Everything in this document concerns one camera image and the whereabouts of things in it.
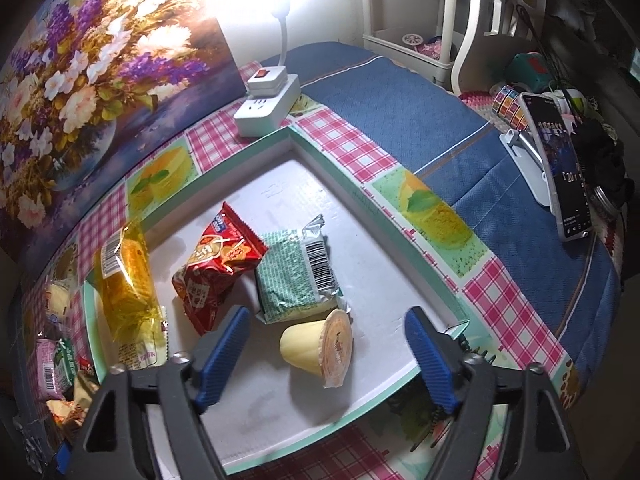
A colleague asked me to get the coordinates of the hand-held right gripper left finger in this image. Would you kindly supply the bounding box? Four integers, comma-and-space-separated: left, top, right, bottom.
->
70, 305, 252, 480

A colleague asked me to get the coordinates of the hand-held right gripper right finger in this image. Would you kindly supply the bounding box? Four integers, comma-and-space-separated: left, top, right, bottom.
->
404, 306, 590, 480

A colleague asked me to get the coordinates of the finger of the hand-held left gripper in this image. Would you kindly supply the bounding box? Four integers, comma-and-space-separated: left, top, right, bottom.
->
55, 441, 76, 476

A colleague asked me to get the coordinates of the tan bread packet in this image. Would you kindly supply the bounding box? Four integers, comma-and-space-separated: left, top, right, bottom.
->
46, 375, 98, 431

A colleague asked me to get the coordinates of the white cardboard tray green rim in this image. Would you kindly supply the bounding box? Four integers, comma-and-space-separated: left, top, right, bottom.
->
82, 125, 473, 478

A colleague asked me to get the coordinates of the yellow jelly cup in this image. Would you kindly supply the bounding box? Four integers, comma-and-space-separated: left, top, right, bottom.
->
279, 307, 355, 390

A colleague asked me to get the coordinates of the pink snack packet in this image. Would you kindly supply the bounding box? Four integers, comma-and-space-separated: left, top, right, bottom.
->
35, 337, 71, 401

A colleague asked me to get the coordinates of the red snack packet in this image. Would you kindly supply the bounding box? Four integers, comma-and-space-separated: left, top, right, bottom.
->
171, 201, 269, 337

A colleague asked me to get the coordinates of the green white biscuit packet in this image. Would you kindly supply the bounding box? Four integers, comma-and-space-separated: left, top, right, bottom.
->
55, 337, 83, 388

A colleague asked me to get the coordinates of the green checked cake packet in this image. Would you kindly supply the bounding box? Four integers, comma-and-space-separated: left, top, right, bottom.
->
254, 214, 351, 325

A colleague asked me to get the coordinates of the yellow cake packet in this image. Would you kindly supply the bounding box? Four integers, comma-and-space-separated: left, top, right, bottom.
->
92, 220, 168, 371

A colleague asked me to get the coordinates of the round bun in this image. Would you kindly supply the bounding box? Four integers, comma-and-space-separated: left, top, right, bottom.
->
42, 280, 76, 323

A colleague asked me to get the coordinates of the crumpled foil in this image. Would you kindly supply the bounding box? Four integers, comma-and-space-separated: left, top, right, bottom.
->
12, 415, 56, 466

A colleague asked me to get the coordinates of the white phone stand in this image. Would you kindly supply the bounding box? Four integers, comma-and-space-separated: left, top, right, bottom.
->
500, 127, 556, 208

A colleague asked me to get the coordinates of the smartphone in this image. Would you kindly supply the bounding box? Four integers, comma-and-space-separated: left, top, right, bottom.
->
517, 91, 593, 243

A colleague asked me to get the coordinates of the metal jar lid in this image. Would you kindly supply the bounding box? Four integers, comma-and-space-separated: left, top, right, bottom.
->
590, 185, 628, 218

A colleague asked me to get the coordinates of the white power socket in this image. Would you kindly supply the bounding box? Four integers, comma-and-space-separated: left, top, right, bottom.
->
232, 75, 302, 138

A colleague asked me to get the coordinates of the blue cloth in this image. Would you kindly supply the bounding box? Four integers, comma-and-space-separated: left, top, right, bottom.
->
260, 40, 626, 376

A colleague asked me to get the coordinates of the pink white crochet mat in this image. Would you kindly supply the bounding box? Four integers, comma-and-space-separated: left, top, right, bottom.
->
457, 87, 501, 121

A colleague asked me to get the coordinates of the black cloth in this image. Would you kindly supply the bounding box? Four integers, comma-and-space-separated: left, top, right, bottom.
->
570, 117, 628, 206

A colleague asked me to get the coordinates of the white green cup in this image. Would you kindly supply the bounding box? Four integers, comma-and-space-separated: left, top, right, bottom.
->
547, 87, 588, 118

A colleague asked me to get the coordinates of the flower painting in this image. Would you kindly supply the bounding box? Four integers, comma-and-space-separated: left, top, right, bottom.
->
0, 0, 251, 261

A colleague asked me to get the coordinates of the teal toy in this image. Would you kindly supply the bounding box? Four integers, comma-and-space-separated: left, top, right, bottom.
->
502, 51, 556, 92

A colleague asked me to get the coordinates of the pink patterned item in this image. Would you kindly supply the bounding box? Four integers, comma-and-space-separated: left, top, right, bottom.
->
417, 37, 458, 63

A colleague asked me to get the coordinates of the white adapter red switch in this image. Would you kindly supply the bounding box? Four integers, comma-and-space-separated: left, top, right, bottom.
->
246, 67, 288, 101

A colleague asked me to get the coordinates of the black cable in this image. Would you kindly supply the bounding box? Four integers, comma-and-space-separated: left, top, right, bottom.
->
515, 4, 571, 92

